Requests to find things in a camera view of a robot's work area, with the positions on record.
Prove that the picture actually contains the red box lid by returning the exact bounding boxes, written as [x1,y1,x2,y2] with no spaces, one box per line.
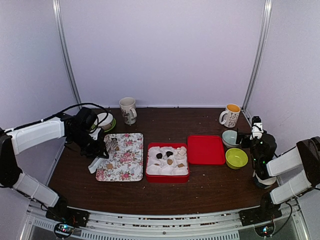
[187,135,226,166]

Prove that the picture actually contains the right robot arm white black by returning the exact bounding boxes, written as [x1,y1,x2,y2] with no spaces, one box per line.
[236,125,320,221]

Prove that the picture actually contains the lime green bowl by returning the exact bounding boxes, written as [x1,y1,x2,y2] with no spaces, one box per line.
[225,148,249,170]

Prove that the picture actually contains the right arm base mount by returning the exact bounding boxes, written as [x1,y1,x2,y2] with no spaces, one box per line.
[238,192,282,238]

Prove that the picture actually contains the dark heart chocolate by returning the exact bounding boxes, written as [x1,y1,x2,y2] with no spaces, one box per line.
[166,151,173,158]

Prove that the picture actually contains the right aluminium frame post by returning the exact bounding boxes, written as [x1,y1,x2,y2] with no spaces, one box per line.
[242,0,273,112]

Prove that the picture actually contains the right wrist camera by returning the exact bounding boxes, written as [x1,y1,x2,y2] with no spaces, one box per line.
[250,116,264,140]

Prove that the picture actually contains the floral rectangular tray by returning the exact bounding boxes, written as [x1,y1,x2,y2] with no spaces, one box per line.
[95,133,144,182]

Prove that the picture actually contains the floral cream mug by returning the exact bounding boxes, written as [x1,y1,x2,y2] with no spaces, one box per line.
[119,97,138,125]

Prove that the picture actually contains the white paper liners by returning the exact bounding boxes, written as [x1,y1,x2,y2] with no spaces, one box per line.
[146,146,189,176]

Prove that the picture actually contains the light blue bowl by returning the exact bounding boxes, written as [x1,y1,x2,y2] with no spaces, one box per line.
[222,129,239,148]

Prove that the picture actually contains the dark blue white bowl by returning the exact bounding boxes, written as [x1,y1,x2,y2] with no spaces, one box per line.
[253,172,277,189]

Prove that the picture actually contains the green saucer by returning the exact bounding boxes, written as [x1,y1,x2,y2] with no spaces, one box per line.
[101,118,116,132]

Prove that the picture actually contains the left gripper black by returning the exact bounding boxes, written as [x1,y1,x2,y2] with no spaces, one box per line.
[68,129,109,160]

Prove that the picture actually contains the aluminium frame post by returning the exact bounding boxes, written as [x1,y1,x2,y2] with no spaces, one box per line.
[242,0,273,112]
[52,0,82,104]

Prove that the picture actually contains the red box base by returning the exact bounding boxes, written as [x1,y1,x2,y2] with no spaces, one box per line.
[145,142,190,184]

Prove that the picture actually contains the white mug orange inside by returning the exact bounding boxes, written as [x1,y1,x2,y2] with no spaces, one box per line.
[218,103,241,128]

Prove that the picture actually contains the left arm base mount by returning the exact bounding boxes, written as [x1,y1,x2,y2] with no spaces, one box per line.
[41,195,90,240]

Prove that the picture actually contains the white square chocolate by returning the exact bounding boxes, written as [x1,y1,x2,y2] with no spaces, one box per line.
[177,147,187,159]

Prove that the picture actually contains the metal tongs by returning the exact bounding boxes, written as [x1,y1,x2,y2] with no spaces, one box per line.
[88,136,118,174]

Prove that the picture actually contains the left aluminium frame post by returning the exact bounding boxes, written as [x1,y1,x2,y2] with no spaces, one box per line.
[52,0,82,104]

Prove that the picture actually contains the tan heart chocolate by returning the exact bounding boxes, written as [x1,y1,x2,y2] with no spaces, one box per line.
[106,163,113,170]

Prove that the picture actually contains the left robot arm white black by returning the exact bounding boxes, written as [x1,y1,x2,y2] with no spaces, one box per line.
[0,107,109,222]

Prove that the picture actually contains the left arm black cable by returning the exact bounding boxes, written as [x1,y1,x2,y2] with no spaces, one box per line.
[4,102,111,133]

